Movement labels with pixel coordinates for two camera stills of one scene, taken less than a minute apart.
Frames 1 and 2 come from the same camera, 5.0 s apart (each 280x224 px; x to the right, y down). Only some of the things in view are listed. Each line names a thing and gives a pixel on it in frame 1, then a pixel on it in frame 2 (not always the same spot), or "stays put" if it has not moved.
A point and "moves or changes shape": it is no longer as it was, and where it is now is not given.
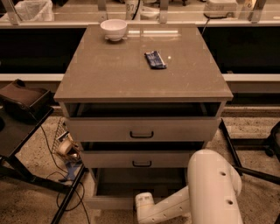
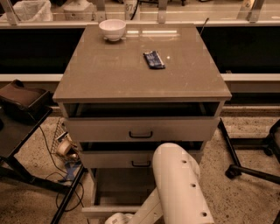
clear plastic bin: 32,10 stays put
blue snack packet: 155,59 stays put
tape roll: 64,146 stays put
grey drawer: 116,188 moves or changes shape
